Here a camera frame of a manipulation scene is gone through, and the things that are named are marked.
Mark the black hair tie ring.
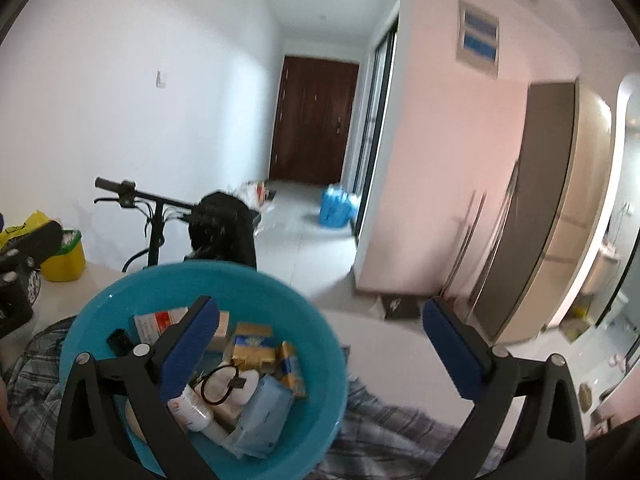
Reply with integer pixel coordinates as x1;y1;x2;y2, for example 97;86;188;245
199;364;248;406

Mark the black bag on scooter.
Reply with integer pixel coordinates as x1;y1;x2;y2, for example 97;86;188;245
186;191;259;269

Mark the wall electrical panel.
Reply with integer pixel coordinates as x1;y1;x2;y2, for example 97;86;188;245
457;0;500;78

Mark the gold box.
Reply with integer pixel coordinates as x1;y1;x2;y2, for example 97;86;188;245
224;322;278;375

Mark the peach square box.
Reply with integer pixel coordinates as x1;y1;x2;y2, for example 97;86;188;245
206;310;230;353

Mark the dark brown door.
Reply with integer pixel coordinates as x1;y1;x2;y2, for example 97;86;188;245
269;55;359;186

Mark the white red medicine box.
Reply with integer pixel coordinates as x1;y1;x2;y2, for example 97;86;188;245
134;307;189;346

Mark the white plastic bag on floor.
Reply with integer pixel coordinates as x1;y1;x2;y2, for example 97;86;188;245
231;181;276;212

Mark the blue water bottle pack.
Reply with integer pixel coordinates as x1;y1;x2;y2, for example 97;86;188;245
319;185;360;229

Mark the light blue tissue pack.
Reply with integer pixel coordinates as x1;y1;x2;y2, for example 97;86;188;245
221;375;294;460

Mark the black small case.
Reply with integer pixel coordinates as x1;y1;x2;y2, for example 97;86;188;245
106;328;134;358

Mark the white small bottle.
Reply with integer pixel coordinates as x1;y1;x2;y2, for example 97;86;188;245
167;385;228;445

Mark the yellow container green lid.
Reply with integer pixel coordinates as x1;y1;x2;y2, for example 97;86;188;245
40;230;86;283

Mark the blue plastic basin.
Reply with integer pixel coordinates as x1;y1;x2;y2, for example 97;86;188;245
58;260;347;479

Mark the beige refrigerator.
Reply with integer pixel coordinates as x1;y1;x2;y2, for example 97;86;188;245
473;79;613;344

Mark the blue plaid tablecloth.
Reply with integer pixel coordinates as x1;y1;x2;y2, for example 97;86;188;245
1;318;458;479

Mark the white pink cotton pad pack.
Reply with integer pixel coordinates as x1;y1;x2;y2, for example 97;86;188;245
195;364;260;426

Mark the yellow plastic bag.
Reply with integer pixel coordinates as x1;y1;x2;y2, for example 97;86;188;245
0;210;50;249

